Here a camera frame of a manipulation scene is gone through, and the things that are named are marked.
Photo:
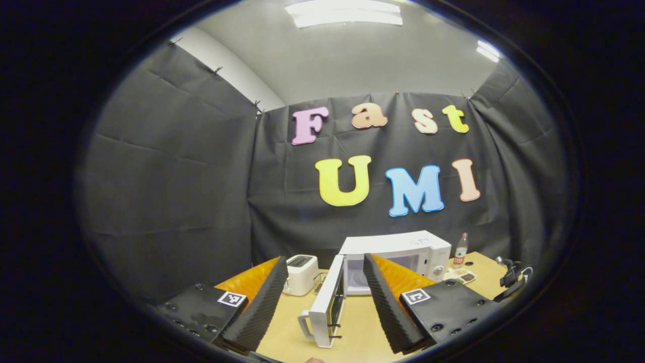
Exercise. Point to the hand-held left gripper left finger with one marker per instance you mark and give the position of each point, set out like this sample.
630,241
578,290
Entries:
259,307

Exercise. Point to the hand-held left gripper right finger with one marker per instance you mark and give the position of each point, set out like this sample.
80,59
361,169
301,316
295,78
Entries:
388,307

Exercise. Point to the white microwave oven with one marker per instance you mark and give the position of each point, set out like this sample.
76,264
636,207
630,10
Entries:
393,244

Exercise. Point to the white divided plate of beans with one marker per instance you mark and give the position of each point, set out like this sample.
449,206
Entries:
461,276

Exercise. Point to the white toaster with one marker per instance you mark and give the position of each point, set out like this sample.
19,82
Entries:
300,277

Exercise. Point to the clear plastic water bottle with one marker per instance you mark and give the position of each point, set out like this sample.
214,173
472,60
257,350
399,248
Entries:
459,252

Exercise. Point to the black backdrop cloth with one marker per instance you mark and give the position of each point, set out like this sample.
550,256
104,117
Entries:
201,191

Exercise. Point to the small ceiling light panel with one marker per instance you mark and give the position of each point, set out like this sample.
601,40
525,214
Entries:
489,51

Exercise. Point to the large ceiling light panel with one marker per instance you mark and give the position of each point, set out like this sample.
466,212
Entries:
342,12

